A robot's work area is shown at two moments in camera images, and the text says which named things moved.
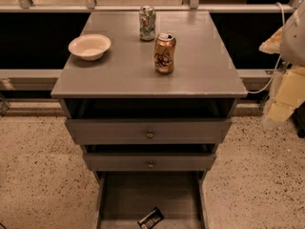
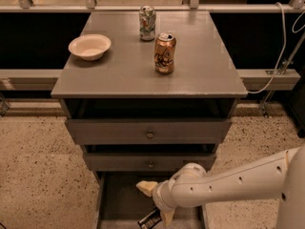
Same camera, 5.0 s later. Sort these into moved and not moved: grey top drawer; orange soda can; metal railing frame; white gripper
Moved: white gripper
Not moved: metal railing frame; orange soda can; grey top drawer
